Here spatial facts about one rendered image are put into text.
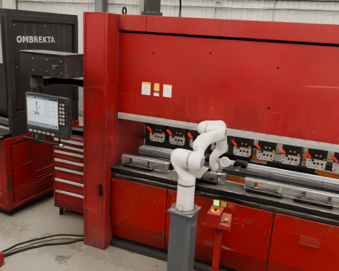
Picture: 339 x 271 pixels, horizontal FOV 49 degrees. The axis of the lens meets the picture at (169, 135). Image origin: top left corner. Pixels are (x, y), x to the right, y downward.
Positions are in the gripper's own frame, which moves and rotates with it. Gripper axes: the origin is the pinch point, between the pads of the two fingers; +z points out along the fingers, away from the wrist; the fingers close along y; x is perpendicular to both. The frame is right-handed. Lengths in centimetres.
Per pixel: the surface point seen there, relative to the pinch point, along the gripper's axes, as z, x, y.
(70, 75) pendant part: -26, 126, 73
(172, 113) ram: -2, 38, 50
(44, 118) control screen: -2, 148, 42
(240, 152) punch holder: -18.0, -18.6, 10.7
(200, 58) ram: -37, 18, 88
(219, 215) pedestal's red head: -24.1, 4.8, -42.8
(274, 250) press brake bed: -4, -48, -72
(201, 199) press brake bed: 9.9, 11.1, -27.3
